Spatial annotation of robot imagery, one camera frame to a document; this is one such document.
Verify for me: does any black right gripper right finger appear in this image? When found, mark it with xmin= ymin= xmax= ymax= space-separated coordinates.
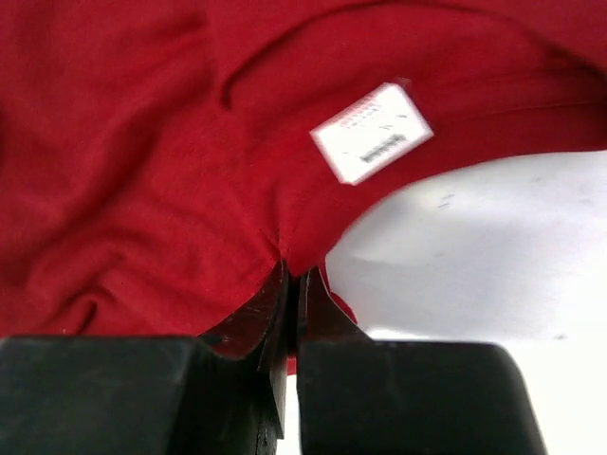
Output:
xmin=297 ymin=269 xmax=545 ymax=455

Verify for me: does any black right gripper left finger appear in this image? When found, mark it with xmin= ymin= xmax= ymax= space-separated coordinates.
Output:
xmin=1 ymin=264 xmax=289 ymax=454

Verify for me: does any dark red t shirt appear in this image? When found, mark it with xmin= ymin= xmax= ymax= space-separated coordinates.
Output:
xmin=0 ymin=0 xmax=607 ymax=375

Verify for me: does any white neck label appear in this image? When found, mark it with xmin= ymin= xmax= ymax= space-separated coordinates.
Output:
xmin=310 ymin=83 xmax=433 ymax=185

